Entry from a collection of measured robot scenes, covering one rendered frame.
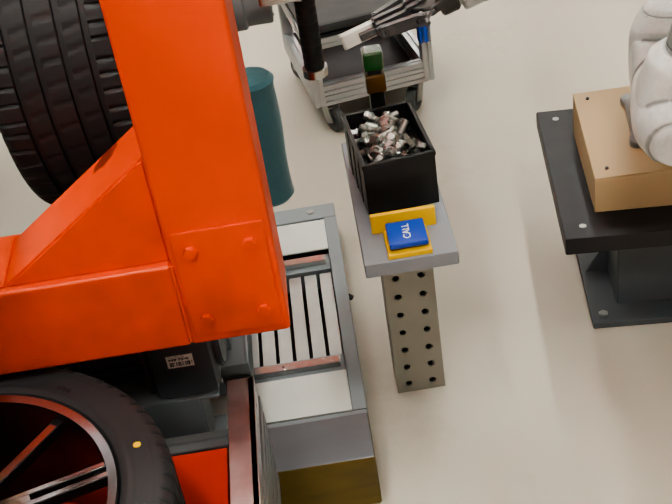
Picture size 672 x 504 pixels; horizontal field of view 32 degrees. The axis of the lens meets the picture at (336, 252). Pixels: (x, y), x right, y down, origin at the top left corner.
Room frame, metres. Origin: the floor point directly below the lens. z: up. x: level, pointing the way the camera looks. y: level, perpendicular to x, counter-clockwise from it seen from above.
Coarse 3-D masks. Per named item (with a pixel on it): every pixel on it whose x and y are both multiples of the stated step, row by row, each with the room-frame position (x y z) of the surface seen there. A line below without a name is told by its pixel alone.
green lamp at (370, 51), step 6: (366, 48) 2.08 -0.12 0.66; (372, 48) 2.07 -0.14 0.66; (378, 48) 2.07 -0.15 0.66; (366, 54) 2.05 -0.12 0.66; (372, 54) 2.05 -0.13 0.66; (378, 54) 2.05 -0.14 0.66; (366, 60) 2.05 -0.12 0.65; (372, 60) 2.05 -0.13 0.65; (378, 60) 2.05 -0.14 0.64; (366, 66) 2.05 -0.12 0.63; (372, 66) 2.05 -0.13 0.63; (378, 66) 2.05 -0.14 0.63
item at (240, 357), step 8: (240, 336) 1.89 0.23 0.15; (248, 336) 1.88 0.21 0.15; (232, 344) 1.87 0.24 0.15; (240, 344) 1.86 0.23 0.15; (248, 344) 1.85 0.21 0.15; (232, 352) 1.84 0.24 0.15; (240, 352) 1.84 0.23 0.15; (248, 352) 1.82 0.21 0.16; (232, 360) 1.82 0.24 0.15; (240, 360) 1.81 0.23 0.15; (248, 360) 1.79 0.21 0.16; (224, 368) 1.78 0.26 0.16; (232, 368) 1.78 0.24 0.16; (240, 368) 1.77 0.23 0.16; (248, 368) 1.77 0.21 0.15; (224, 376) 1.78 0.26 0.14; (232, 376) 1.77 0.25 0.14; (240, 376) 1.77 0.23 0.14; (248, 376) 1.77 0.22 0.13; (224, 384) 1.78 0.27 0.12; (224, 392) 1.78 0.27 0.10
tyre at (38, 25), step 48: (0, 0) 1.73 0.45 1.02; (48, 0) 1.72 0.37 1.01; (96, 0) 1.72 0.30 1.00; (0, 48) 1.70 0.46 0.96; (48, 48) 1.69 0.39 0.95; (96, 48) 1.69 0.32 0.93; (0, 96) 1.68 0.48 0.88; (48, 96) 1.69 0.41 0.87; (96, 96) 1.68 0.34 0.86; (48, 144) 1.69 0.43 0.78; (96, 144) 1.69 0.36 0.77; (48, 192) 1.74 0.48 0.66
